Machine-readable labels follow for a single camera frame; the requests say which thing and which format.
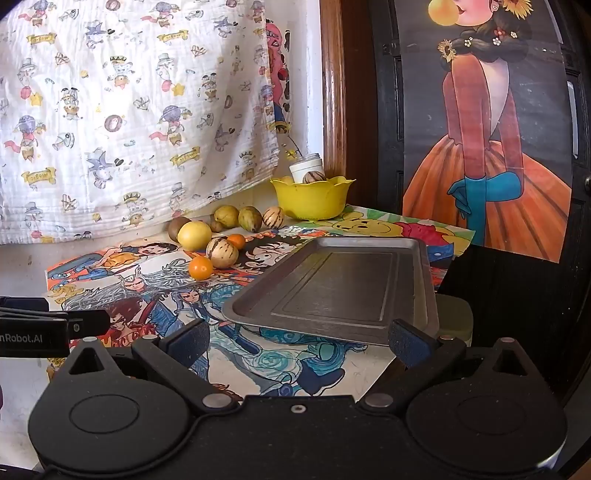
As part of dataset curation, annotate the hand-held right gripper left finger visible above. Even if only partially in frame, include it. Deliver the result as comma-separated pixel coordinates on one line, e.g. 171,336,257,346
48,318,241,414

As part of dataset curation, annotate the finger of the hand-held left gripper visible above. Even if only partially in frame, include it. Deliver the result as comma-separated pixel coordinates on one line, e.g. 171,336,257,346
0,310,112,357
0,296,49,312

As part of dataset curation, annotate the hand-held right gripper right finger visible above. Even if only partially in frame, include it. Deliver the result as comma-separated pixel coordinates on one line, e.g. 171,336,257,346
358,318,539,414

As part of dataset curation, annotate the grey metal tray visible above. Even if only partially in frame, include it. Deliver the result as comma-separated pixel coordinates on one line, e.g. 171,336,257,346
222,237,440,347

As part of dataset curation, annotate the yellow lemon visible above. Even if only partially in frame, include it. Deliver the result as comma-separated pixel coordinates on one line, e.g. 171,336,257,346
177,221,213,252

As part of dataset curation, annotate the brown kiwi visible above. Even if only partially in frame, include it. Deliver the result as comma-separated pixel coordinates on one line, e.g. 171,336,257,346
167,216,192,243

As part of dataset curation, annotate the round yellow pear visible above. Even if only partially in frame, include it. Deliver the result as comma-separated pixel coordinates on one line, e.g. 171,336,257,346
213,204,241,228

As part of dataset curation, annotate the long green pear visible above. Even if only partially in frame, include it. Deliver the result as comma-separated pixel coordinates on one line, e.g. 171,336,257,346
238,206,264,232

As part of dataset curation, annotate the pale green container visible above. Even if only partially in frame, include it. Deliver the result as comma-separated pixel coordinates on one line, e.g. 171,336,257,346
436,293,474,347

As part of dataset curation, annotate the silver hair warriors drawing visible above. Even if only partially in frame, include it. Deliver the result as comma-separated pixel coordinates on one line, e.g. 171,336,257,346
46,258,402,398

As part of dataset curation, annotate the yellow scalloped bowl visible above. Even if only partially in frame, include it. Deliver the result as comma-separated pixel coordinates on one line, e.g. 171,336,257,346
270,175,356,221

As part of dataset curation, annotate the white jar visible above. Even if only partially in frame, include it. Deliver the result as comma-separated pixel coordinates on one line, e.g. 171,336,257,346
289,153,326,184

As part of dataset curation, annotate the white cartoon printed blanket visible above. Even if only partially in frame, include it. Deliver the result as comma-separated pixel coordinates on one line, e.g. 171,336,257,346
0,0,282,245

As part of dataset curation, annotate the yellow flower sprig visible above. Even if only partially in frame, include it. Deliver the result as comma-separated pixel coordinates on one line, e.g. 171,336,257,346
277,124,305,160

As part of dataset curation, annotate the black door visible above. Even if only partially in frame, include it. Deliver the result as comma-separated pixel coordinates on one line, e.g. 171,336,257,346
342,0,591,407

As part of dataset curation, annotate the colourful cartoon cloth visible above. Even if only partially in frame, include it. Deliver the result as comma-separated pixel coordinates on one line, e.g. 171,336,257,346
265,21,294,134

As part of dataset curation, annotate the wall poster orange dress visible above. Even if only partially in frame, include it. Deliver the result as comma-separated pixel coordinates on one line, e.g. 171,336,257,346
397,0,575,264

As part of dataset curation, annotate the wooden door frame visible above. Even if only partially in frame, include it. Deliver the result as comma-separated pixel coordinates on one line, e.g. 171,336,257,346
320,0,370,204

